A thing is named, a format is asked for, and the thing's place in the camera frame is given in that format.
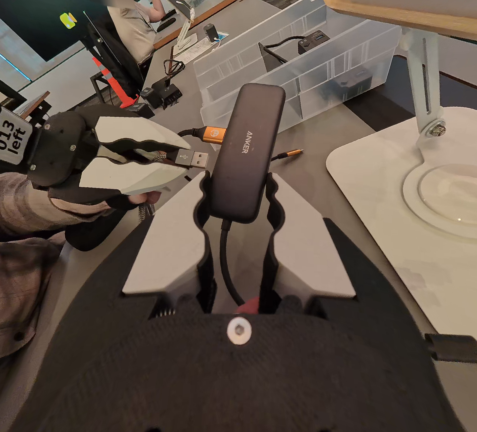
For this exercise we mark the orange traffic cone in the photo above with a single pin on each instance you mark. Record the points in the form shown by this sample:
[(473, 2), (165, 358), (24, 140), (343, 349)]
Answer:
[(113, 83)]

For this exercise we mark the slim dark grey usb hub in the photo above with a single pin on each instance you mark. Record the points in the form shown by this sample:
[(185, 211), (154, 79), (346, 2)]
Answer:
[(238, 178)]

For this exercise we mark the black bin divider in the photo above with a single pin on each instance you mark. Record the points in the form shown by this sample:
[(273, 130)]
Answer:
[(270, 57)]

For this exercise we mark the clear plastic bin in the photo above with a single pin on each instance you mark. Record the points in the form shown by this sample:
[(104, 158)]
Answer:
[(354, 55)]

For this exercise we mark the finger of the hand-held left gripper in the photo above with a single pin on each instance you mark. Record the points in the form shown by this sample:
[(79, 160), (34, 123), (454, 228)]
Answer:
[(134, 130), (119, 178)]

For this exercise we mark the black power adapter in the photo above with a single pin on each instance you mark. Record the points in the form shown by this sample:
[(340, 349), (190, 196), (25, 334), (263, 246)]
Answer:
[(352, 85)]

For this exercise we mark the paper sheet blue print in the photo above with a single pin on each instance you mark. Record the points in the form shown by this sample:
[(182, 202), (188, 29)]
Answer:
[(201, 52)]

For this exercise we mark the person's left forearm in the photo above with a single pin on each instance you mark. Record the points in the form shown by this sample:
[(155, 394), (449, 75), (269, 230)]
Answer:
[(37, 208)]

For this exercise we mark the small white stand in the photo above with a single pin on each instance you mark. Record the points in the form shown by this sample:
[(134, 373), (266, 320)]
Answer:
[(184, 39)]

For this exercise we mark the black multi-port usb hub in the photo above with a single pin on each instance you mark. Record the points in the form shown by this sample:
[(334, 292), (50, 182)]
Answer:
[(313, 44)]

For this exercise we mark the black charger block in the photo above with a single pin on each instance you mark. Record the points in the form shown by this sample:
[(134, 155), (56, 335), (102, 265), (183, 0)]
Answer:
[(211, 32)]

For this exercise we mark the dark cloth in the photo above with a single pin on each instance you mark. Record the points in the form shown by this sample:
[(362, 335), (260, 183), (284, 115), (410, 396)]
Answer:
[(93, 232)]

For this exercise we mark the flat black box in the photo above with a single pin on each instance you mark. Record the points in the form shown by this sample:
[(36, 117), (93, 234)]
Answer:
[(167, 94)]

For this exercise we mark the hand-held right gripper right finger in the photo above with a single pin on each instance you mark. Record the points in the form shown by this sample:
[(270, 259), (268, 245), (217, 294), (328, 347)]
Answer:
[(309, 257)]

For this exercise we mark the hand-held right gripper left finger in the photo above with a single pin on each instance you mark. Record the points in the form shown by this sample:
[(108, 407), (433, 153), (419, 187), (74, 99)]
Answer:
[(167, 253)]

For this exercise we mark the person's plaid shirt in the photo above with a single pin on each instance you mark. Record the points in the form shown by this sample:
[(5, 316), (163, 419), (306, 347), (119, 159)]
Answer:
[(22, 290)]

